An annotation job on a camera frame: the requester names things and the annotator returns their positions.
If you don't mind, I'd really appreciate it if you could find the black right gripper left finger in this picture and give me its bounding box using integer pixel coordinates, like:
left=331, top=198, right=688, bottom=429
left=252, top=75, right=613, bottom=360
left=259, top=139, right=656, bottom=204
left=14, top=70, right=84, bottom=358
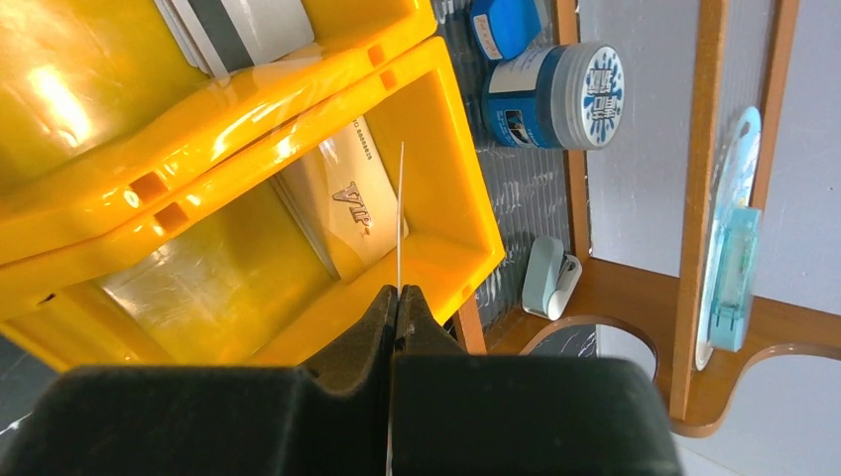
left=1, top=286, right=399, bottom=475

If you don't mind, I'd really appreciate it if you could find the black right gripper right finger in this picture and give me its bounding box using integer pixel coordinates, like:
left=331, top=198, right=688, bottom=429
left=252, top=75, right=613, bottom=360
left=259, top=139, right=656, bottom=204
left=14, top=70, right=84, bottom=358
left=390, top=286, right=682, bottom=475

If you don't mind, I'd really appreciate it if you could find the silver cards stack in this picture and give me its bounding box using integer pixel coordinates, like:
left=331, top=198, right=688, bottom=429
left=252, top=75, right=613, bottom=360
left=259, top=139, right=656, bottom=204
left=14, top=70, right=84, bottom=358
left=155, top=0, right=314, bottom=77

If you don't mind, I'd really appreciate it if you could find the grey stapler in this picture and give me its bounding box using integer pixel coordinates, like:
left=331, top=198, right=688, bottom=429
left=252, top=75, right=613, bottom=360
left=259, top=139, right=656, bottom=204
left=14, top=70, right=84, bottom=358
left=522, top=236, right=582, bottom=321

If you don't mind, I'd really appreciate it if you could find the right yellow plastic bin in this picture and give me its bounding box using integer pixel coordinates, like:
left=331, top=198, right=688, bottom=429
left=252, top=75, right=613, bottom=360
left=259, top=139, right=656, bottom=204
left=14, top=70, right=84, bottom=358
left=1, top=37, right=505, bottom=370

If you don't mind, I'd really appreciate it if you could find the yellow plastic bin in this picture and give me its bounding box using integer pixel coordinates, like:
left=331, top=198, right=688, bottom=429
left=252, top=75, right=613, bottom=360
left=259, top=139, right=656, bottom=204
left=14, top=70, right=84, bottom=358
left=1, top=37, right=505, bottom=370
left=1, top=1, right=435, bottom=271

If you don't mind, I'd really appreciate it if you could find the orange wooden shelf rack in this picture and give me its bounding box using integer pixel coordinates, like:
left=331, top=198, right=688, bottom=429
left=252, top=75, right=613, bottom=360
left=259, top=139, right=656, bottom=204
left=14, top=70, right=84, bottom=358
left=454, top=1, right=840, bottom=438

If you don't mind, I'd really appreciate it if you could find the blue blister pack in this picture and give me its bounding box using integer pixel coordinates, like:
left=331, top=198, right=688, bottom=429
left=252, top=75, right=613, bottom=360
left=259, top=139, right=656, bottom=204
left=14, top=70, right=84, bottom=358
left=694, top=106, right=762, bottom=371

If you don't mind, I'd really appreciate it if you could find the round tape tin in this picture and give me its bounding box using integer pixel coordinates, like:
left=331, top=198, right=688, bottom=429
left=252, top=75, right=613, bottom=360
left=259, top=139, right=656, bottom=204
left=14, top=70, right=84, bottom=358
left=481, top=42, right=626, bottom=151

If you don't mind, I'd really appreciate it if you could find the middle yellow plastic bin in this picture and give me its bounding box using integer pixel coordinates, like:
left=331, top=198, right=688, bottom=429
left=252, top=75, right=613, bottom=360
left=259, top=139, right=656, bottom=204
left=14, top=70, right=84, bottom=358
left=1, top=1, right=435, bottom=271

